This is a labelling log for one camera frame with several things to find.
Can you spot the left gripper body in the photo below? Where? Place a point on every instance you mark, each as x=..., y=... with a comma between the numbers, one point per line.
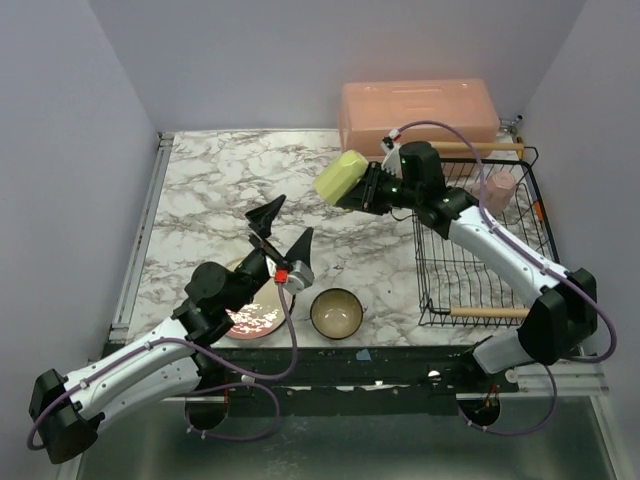
x=267, y=246

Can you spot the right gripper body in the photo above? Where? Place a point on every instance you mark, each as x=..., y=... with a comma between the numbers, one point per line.
x=370, y=185

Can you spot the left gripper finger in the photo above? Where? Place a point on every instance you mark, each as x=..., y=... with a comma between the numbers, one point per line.
x=260, y=219
x=301, y=249

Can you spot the yellow-green ceramic mug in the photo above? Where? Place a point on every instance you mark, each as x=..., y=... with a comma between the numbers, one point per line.
x=340, y=176

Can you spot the dark bowl cream inside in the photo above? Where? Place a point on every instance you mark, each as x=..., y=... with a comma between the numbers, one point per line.
x=336, y=313

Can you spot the pink ceramic mug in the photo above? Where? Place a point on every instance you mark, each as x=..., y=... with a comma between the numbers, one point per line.
x=499, y=189

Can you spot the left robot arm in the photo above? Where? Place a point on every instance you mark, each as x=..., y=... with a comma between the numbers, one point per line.
x=69, y=410

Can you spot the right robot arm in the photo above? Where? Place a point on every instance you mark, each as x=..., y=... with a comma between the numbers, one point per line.
x=560, y=302

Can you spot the pink and cream plate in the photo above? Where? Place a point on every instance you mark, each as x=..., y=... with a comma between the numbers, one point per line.
x=262, y=316

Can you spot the translucent pink storage box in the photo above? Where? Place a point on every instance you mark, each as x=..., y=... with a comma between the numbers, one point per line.
x=369, y=110

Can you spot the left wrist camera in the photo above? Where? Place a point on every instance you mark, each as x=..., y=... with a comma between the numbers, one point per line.
x=295, y=277

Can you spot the black wire dish rack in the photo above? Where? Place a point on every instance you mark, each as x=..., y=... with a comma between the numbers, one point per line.
x=455, y=288

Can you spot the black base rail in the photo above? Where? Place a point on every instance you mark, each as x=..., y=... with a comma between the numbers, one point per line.
x=345, y=381

